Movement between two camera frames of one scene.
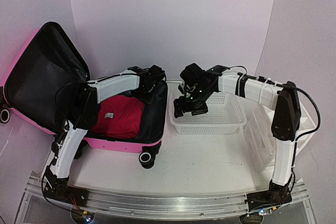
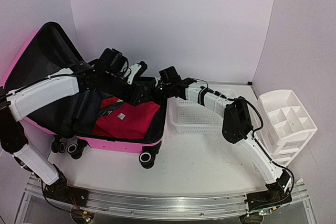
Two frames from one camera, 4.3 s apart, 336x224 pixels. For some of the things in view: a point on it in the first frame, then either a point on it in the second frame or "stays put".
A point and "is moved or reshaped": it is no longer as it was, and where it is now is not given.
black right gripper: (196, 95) -> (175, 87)
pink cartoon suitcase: (41, 88) stays put
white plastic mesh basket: (225, 115) stays put
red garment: (119, 116) is moved or reshaped
